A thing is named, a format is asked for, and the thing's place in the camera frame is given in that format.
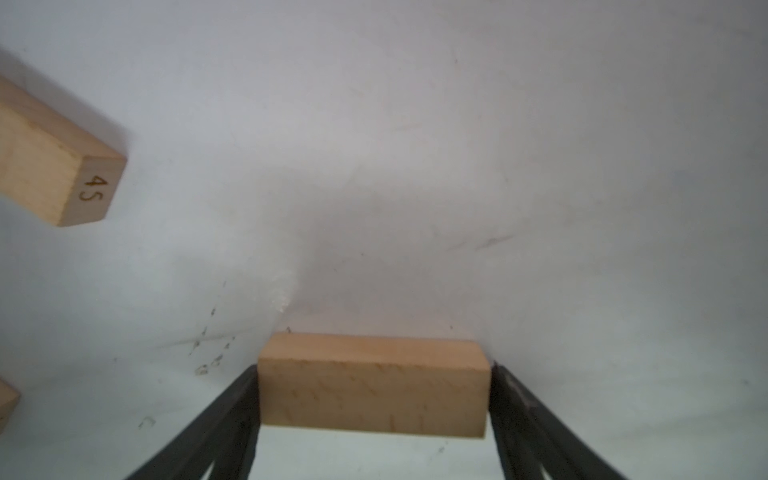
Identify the plain wood block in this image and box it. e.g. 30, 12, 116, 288
257, 332, 491, 438
0, 380, 21, 433

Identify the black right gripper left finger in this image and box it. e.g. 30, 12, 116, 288
129, 365, 261, 480

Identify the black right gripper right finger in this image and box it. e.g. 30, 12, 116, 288
489, 363, 624, 480

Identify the numbered long wood block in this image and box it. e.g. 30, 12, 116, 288
1, 78, 127, 227

